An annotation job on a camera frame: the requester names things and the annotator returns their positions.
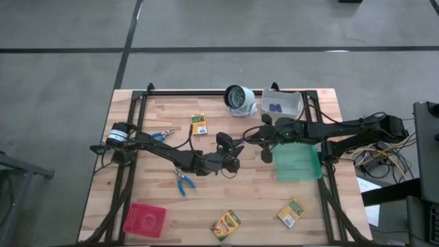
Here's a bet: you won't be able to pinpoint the black desk beam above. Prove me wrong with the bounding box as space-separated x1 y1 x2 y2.
361 177 423 207

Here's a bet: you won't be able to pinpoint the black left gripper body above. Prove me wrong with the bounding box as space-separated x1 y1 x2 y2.
204 131 241 175

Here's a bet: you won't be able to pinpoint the translucent teal green bin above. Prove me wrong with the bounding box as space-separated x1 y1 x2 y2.
273 142 324 183

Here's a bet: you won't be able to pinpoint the grey metal table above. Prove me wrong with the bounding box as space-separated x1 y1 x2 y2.
0 150 56 247

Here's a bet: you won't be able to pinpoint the yellow Crayola crayon box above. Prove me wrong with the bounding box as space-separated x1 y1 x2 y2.
210 209 242 243

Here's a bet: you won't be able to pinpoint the tangled floor cable bundle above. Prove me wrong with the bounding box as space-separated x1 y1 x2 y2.
351 137 418 182

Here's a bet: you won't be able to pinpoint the blue handled pliers dark jaws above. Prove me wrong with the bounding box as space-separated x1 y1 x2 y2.
174 167 198 198

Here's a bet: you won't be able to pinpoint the black equipment case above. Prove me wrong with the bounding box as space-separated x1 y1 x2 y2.
406 195 439 246

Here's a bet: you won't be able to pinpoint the white spotlight lamp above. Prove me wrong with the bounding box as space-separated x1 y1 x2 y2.
224 84 257 117

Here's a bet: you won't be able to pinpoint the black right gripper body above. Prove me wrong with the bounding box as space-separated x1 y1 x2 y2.
261 113 305 165

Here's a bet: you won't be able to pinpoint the white coiled lamp cable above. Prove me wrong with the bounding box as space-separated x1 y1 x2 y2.
228 102 258 117

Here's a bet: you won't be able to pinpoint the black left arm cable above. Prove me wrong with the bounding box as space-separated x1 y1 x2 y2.
173 123 239 180

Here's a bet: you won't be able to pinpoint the yellow green card box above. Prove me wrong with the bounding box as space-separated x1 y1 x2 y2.
276 197 308 230
191 113 209 137

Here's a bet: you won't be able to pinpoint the white plastic bin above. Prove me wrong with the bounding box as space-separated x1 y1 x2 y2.
260 87 305 121

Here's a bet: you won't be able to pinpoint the red plastic basket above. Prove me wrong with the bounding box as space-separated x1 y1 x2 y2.
122 202 167 239

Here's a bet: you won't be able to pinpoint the white paper sheet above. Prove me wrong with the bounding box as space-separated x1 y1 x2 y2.
364 204 381 228
356 176 382 195

